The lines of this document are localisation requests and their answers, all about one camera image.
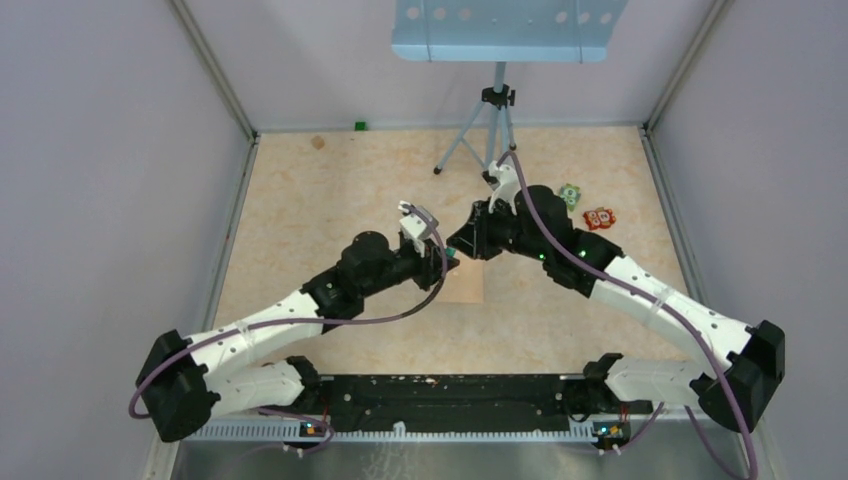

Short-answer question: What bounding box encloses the purple cable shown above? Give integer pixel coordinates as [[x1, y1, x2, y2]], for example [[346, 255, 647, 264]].
[[129, 203, 450, 458], [496, 150, 760, 480]]

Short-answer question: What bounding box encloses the green toy block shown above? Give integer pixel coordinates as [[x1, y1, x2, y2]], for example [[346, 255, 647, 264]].
[[558, 183, 581, 212]]

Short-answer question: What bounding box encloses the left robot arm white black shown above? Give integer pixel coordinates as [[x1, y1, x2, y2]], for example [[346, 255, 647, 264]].
[[127, 231, 460, 442]]

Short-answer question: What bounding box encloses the peach envelope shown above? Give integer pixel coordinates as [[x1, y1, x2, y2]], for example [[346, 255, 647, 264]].
[[435, 258, 485, 304]]

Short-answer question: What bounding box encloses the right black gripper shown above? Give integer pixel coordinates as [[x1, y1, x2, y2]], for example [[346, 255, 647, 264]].
[[448, 196, 549, 262]]

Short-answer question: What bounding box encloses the red toy block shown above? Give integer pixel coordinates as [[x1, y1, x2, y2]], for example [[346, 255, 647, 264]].
[[582, 207, 617, 231]]

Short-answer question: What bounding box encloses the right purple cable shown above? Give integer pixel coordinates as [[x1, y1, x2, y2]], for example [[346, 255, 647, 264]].
[[496, 150, 760, 480]]

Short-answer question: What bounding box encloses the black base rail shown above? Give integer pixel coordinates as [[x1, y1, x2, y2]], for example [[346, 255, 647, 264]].
[[269, 374, 655, 433]]

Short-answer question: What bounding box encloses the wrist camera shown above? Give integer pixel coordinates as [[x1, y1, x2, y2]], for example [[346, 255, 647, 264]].
[[482, 159, 521, 214], [398, 201, 439, 258]]

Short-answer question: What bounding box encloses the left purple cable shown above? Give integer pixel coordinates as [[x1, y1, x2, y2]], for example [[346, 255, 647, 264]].
[[129, 203, 450, 458]]

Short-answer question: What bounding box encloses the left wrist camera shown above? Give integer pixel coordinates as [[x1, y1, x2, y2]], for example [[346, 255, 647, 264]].
[[398, 201, 439, 258]]

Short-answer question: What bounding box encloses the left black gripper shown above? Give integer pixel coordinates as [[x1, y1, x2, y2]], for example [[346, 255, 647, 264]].
[[361, 238, 460, 298]]

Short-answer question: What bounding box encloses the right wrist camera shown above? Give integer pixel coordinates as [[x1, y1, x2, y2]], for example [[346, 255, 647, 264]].
[[482, 159, 521, 214]]

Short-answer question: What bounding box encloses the white cable duct strip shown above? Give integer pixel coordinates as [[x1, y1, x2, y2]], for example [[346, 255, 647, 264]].
[[188, 418, 597, 443]]

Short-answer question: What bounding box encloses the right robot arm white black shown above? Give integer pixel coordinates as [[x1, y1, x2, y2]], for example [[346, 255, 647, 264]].
[[447, 185, 786, 433]]

